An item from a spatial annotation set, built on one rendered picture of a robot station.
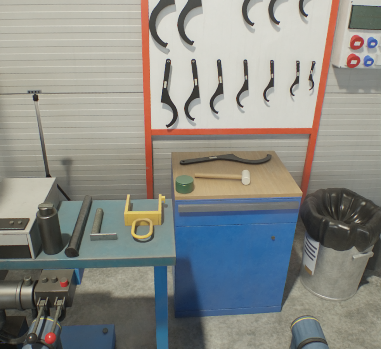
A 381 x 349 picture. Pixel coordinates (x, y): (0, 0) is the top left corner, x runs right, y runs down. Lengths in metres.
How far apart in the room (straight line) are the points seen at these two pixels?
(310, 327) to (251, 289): 1.12
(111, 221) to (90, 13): 1.76
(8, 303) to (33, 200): 0.40
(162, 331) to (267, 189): 0.94
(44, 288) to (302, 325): 0.92
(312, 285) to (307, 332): 1.46
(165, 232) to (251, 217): 0.75
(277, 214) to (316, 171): 1.46
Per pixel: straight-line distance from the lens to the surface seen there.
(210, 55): 2.96
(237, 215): 2.15
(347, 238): 2.52
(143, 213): 1.58
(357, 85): 3.44
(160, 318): 1.96
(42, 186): 1.72
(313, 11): 3.12
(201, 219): 2.13
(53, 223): 1.45
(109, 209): 1.73
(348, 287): 2.89
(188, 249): 2.25
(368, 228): 2.55
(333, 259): 2.68
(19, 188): 1.74
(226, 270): 2.39
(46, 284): 1.48
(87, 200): 1.75
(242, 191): 2.11
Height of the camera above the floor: 2.00
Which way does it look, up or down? 26 degrees down
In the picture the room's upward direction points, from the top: 1 degrees clockwise
